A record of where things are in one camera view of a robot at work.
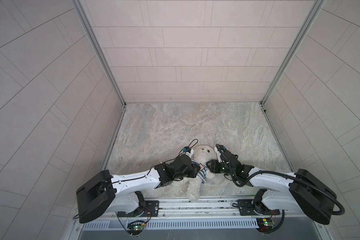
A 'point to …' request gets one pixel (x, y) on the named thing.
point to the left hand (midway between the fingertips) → (204, 169)
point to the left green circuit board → (135, 228)
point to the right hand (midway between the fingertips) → (206, 166)
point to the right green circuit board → (264, 224)
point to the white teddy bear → (204, 153)
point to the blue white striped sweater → (202, 173)
